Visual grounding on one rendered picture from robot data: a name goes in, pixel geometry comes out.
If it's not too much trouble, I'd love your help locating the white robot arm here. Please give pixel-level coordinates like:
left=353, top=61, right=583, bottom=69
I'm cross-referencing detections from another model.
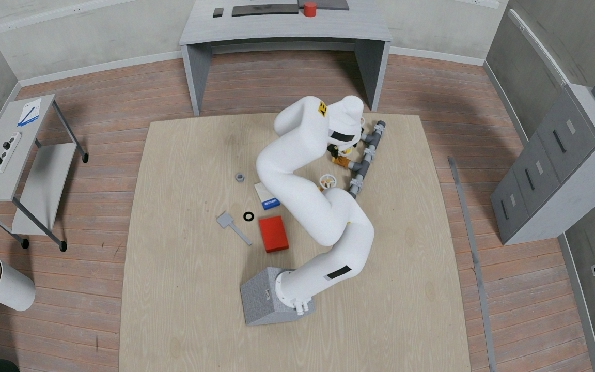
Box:
left=256, top=96, right=374, bottom=315

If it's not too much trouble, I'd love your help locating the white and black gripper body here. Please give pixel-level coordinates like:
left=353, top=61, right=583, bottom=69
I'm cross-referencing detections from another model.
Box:
left=337, top=133, right=361, bottom=151

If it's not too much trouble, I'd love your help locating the red rectangular block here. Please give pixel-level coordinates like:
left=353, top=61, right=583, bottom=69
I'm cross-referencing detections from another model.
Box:
left=259, top=215, right=289, bottom=253

